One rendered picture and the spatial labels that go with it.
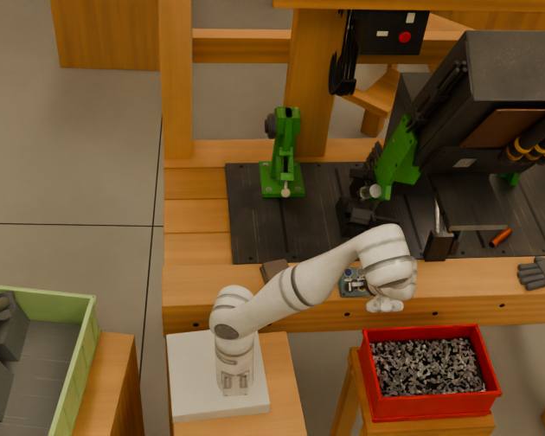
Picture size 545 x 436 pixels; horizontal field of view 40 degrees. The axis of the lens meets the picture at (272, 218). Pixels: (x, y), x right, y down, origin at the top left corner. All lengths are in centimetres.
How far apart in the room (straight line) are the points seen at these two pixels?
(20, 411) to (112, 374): 25
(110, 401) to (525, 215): 136
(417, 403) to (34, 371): 96
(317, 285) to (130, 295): 182
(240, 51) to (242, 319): 99
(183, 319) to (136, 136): 195
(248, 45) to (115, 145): 168
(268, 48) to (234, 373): 101
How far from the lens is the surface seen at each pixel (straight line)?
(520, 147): 190
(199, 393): 191
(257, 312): 158
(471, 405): 203
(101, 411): 201
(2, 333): 202
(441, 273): 222
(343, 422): 238
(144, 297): 320
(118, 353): 210
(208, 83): 426
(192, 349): 198
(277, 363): 201
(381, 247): 138
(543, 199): 256
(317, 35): 222
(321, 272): 146
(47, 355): 205
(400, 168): 208
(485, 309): 226
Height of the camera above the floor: 253
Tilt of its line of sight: 46 degrees down
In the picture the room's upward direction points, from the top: 6 degrees clockwise
